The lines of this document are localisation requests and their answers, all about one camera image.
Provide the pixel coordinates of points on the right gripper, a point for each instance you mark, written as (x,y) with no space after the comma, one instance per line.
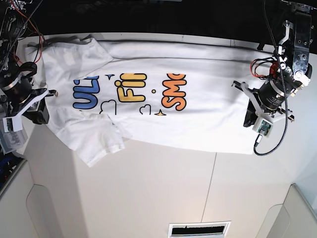
(17,93)

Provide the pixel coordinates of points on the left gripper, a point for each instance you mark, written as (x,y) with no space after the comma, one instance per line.
(269,97)

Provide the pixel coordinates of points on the white printed t-shirt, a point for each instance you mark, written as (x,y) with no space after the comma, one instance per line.
(169,94)

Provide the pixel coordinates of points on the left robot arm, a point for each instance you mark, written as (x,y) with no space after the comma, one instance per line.
(284,73)

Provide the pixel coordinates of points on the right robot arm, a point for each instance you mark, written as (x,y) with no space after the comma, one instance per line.
(16,22)

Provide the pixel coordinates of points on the clear plastic parts box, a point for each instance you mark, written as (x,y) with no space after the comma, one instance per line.
(12,141)

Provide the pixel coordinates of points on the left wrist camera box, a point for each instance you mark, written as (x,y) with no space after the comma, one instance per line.
(262,126)

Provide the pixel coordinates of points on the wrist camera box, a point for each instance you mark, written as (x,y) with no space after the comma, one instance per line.
(12,124)
(262,126)

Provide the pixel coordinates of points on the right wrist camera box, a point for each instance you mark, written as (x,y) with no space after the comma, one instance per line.
(12,124)

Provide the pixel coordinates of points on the bin with blue cables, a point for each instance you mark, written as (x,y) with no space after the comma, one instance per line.
(10,164)

